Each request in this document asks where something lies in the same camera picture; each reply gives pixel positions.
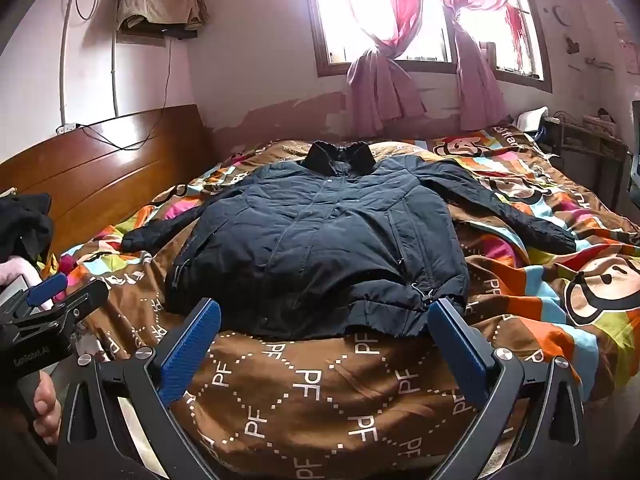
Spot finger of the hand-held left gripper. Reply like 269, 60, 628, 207
10, 279, 110, 333
26, 272, 69, 307

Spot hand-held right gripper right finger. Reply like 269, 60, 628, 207
427, 297, 591, 480

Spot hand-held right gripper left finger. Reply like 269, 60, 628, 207
56, 297, 223, 480

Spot dark navy padded jacket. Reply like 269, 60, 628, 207
121, 141, 578, 342

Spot person's left hand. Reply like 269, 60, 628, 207
32, 370, 63, 446

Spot pink cloth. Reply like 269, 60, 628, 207
0, 257, 43, 306

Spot dark cloth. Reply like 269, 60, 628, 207
0, 192, 55, 273

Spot wooden headboard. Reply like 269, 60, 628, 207
0, 104, 213, 261

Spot colourful printed blanket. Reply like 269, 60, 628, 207
37, 130, 640, 480

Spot cluttered desk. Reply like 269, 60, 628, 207
542, 112, 629, 202

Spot white bag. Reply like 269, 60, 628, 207
517, 106, 551, 134

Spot narrow pink curtain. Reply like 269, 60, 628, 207
430, 0, 512, 132

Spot wide pink curtain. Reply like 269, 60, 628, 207
310, 0, 432, 137

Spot brown cloth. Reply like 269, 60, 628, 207
116, 0, 208, 32

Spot window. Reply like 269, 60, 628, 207
302, 0, 553, 93

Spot black cable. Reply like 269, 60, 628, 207
80, 39, 173, 152

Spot white wall pipe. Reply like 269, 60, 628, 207
58, 0, 81, 127
107, 0, 126, 117

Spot black wall shelf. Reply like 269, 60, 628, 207
119, 22, 199, 42

